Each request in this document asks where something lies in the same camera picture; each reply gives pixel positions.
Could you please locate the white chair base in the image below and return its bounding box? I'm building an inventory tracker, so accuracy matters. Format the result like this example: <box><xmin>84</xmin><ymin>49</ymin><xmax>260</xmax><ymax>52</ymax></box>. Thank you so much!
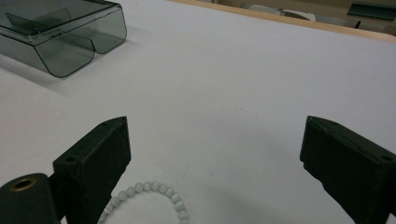
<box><xmin>248</xmin><ymin>3</ymin><xmax>317</xmax><ymax>22</ymax></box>

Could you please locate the clear grey plastic box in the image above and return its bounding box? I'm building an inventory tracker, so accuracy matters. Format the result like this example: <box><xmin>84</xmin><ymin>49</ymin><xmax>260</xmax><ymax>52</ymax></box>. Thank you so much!
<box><xmin>0</xmin><ymin>0</ymin><xmax>128</xmax><ymax>78</ymax></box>

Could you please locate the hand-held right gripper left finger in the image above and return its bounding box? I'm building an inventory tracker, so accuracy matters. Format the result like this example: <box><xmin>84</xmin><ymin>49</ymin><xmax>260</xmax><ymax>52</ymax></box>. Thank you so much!
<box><xmin>51</xmin><ymin>116</ymin><xmax>132</xmax><ymax>224</ymax></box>

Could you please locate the white board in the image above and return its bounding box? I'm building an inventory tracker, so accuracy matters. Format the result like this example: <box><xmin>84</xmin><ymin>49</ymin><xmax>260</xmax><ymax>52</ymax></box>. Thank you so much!
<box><xmin>0</xmin><ymin>0</ymin><xmax>396</xmax><ymax>224</ymax></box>

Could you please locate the white bead bracelet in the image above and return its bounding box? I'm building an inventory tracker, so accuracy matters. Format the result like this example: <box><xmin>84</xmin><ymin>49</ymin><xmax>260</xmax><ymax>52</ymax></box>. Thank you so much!
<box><xmin>97</xmin><ymin>181</ymin><xmax>190</xmax><ymax>224</ymax></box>

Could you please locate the wooden desk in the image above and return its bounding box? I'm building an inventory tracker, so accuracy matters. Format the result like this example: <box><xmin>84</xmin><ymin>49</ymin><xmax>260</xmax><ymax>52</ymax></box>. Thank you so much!
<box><xmin>214</xmin><ymin>0</ymin><xmax>396</xmax><ymax>37</ymax></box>

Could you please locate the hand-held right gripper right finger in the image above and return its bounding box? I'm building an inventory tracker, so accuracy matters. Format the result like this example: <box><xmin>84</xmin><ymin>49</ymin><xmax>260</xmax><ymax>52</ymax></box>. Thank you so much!
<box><xmin>300</xmin><ymin>115</ymin><xmax>396</xmax><ymax>224</ymax></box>

